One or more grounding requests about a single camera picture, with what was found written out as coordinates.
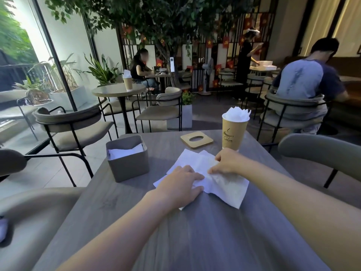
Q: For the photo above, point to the person's right hand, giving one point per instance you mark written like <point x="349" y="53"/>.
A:
<point x="232" y="163"/>

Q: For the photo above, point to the white remote on tree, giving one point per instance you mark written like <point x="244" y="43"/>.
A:
<point x="172" y="64"/>

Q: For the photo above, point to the round beige café table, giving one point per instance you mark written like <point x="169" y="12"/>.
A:
<point x="118" y="89"/>

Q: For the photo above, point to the purple cloth item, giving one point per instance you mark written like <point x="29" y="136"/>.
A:
<point x="2" y="230"/>

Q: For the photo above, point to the person's right forearm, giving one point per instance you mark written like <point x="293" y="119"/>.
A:
<point x="304" y="220"/>

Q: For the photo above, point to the grey napkin box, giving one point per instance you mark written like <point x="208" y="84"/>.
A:
<point x="128" y="166"/>

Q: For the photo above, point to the row of red flags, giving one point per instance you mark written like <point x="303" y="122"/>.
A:
<point x="225" y="42"/>

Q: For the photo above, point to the brown bench sofa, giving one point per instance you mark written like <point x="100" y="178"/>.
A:
<point x="347" y="90"/>

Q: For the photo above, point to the black lattice screen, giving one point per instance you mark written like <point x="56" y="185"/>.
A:
<point x="197" y="53"/>

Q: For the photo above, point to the white standing fan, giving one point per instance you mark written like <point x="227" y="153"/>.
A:
<point x="208" y="67"/>

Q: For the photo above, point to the white rectangular planter with plant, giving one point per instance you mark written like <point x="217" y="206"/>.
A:
<point x="69" y="95"/>

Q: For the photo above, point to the potted plant in round pot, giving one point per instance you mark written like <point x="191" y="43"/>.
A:
<point x="33" y="91"/>

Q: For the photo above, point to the person's left forearm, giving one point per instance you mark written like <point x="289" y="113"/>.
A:
<point x="118" y="237"/>

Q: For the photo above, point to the indoor tree with green leaves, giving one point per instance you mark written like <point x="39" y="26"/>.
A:
<point x="158" y="16"/>

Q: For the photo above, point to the tan paper cup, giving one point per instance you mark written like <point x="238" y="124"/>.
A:
<point x="128" y="83"/>
<point x="233" y="135"/>

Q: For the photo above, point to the white paper napkin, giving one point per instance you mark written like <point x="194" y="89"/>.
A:
<point x="225" y="186"/>

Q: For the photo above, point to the green leafy potted plant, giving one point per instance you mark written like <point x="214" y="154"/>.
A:
<point x="103" y="71"/>

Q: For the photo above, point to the outdoor beige chair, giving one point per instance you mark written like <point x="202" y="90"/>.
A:
<point x="14" y="107"/>

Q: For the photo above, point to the black window frame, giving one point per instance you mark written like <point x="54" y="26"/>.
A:
<point x="53" y="53"/>

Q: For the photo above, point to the beige chair with black frame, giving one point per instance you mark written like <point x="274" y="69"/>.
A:
<point x="115" y="105"/>
<point x="318" y="152"/>
<point x="255" y="81"/>
<point x="76" y="129"/>
<point x="230" y="78"/>
<point x="163" y="110"/>
<point x="11" y="162"/>
<point x="33" y="228"/>
<point x="293" y="110"/>

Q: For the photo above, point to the white napkins in cup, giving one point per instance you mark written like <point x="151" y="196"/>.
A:
<point x="236" y="114"/>

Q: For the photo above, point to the wooden lid with oval hole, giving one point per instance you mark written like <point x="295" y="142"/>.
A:
<point x="187" y="142"/>

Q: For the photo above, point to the dark café table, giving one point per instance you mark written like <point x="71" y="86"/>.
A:
<point x="159" y="75"/>

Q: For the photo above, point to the white boxes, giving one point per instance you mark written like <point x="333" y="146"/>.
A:
<point x="267" y="65"/>

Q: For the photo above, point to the small plant in white pot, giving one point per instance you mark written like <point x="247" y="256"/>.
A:
<point x="186" y="110"/>

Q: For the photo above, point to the white napkins in box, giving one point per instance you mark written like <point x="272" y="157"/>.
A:
<point x="125" y="152"/>

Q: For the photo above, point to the person's left thumb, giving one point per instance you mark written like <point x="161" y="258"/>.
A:
<point x="195" y="192"/>

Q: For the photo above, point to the person's left hand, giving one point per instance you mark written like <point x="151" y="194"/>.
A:
<point x="174" y="189"/>

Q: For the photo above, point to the person's right thumb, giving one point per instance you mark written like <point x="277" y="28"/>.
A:
<point x="216" y="169"/>

